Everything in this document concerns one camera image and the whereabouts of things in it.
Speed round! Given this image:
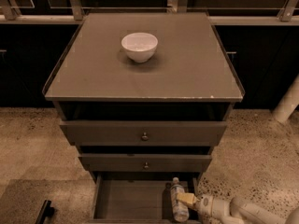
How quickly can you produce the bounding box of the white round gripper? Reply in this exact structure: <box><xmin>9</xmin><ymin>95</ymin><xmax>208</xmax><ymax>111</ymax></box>
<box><xmin>177</xmin><ymin>193</ymin><xmax>222</xmax><ymax>220</ymax></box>

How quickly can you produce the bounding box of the white ceramic bowl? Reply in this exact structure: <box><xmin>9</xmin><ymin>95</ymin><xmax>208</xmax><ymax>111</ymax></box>
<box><xmin>121</xmin><ymin>33</ymin><xmax>158</xmax><ymax>63</ymax></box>

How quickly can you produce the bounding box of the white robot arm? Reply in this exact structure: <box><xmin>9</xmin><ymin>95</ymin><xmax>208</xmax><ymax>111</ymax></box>
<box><xmin>176</xmin><ymin>193</ymin><xmax>299</xmax><ymax>224</ymax></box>

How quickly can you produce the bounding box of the grey open bottom drawer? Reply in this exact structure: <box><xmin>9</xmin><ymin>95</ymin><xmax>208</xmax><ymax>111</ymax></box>
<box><xmin>90</xmin><ymin>172</ymin><xmax>202</xmax><ymax>224</ymax></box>

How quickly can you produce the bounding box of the grey drawer cabinet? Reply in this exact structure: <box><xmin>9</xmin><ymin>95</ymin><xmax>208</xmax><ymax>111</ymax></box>
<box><xmin>42</xmin><ymin>12</ymin><xmax>246</xmax><ymax>224</ymax></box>

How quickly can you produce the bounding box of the clear blue plastic bottle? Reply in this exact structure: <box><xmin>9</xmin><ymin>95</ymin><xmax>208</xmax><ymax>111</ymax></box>
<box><xmin>170</xmin><ymin>177</ymin><xmax>189</xmax><ymax>223</ymax></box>

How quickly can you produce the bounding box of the grey middle drawer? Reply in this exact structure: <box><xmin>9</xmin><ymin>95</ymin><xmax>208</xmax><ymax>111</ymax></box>
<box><xmin>78</xmin><ymin>154</ymin><xmax>211</xmax><ymax>173</ymax></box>

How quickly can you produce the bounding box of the black object on floor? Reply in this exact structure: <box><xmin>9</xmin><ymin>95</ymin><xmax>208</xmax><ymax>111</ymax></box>
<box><xmin>35</xmin><ymin>200</ymin><xmax>55</xmax><ymax>224</ymax></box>

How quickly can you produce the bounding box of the grey top drawer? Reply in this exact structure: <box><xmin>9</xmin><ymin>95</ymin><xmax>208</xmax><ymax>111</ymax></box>
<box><xmin>60</xmin><ymin>120</ymin><xmax>227</xmax><ymax>147</ymax></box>

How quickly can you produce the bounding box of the metal railing frame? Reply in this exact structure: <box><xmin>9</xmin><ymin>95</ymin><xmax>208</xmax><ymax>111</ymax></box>
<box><xmin>0</xmin><ymin>0</ymin><xmax>299</xmax><ymax>26</ymax></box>

